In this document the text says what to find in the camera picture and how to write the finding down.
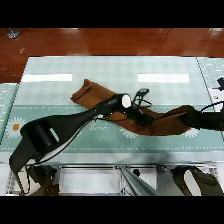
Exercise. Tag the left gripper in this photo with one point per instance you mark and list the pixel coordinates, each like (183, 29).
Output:
(141, 116)

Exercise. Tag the brown garment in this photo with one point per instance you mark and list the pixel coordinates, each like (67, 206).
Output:
(91, 95)

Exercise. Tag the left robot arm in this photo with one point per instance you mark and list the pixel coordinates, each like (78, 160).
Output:
(40, 133)

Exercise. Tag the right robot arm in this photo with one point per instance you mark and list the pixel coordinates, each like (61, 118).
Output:
(213, 121)

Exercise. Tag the silver frame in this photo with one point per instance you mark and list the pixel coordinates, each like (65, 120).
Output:
(140, 186)

